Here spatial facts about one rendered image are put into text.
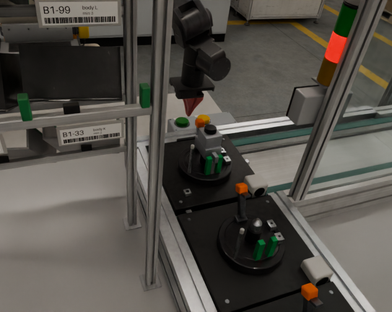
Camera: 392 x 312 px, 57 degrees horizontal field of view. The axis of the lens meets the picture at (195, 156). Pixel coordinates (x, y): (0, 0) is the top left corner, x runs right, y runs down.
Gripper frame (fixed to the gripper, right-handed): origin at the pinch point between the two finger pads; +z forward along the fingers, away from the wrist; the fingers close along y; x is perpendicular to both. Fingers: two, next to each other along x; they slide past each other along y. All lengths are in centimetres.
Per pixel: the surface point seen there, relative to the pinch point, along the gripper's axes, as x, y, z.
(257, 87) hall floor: 178, 149, 105
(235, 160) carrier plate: -12.6, 9.7, 8.4
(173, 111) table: 30.2, 7.8, 20.0
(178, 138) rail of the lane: 1.7, -1.2, 9.7
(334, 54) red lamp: -25.6, 16.8, -27.4
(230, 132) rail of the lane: 1.0, 15.0, 9.5
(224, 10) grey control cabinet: 282, 157, 70
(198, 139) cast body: -11.6, -1.7, 0.2
